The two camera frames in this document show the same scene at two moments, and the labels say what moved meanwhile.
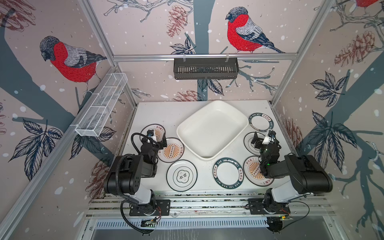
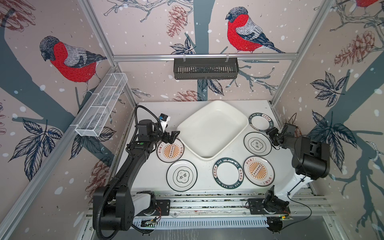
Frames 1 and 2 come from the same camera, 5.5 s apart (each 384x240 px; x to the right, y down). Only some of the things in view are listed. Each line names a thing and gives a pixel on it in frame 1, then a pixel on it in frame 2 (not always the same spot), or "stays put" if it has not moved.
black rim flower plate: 250,147 stays put
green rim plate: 261,122 stays put
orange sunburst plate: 252,171 stays put
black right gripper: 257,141 to 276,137
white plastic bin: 211,131 stays put
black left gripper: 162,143 to 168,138
